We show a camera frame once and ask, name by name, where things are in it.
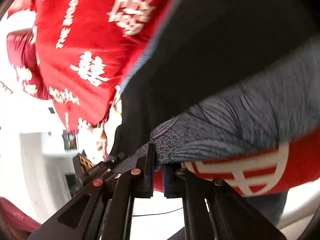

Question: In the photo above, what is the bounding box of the black pants grey waistband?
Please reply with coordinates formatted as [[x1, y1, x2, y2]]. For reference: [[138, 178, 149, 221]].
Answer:
[[113, 0, 319, 173]]

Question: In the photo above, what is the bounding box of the red sofa with white characters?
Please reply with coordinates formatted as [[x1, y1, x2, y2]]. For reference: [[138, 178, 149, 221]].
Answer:
[[7, 0, 319, 196]]

